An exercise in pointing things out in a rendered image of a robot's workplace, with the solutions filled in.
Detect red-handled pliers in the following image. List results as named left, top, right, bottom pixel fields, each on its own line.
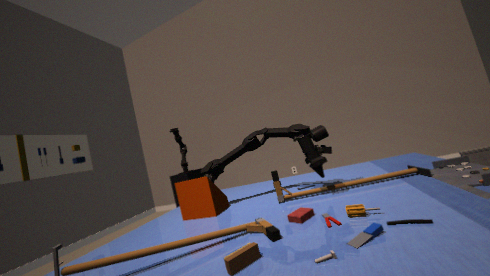
left=322, top=213, right=342, bottom=228

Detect scraper with blue handle and grey blade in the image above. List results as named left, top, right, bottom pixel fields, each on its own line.
left=347, top=223, right=383, bottom=249

